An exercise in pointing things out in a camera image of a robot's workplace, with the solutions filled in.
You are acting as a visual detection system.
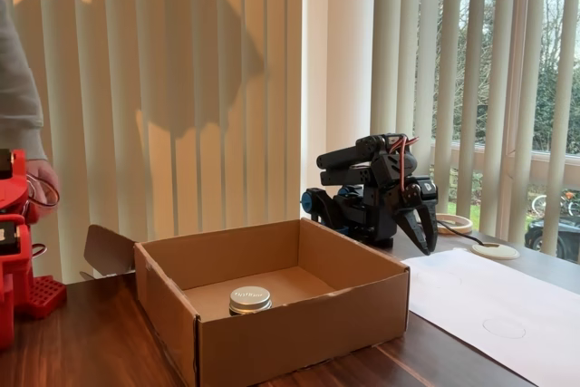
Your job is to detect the white desk cable grommet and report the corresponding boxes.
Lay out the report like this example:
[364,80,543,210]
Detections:
[470,241,521,262]

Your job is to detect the open cardboard box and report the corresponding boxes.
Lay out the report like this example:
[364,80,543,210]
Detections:
[83,218,411,387]

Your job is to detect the dark parked car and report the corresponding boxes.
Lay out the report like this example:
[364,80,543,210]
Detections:
[524,214,580,265]

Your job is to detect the red white servo wire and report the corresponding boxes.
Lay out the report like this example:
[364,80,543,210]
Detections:
[392,134,421,191]

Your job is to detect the thin black grommet cable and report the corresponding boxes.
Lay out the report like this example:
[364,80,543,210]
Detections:
[437,219,488,247]

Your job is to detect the white vertical blind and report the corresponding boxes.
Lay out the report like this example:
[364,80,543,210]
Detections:
[373,0,580,266]
[0,0,304,284]

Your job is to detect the person's hand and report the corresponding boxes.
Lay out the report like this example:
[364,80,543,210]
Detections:
[25,159,63,212]

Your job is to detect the black blue table clamp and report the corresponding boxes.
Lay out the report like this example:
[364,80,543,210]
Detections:
[301,186,339,230]

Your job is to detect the white paper sheet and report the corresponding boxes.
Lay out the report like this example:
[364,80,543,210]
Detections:
[401,247,580,387]

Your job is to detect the dark jar with silver lid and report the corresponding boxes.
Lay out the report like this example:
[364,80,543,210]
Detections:
[227,285,274,317]

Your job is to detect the red leader robot arm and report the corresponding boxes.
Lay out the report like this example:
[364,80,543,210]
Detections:
[0,149,68,352]

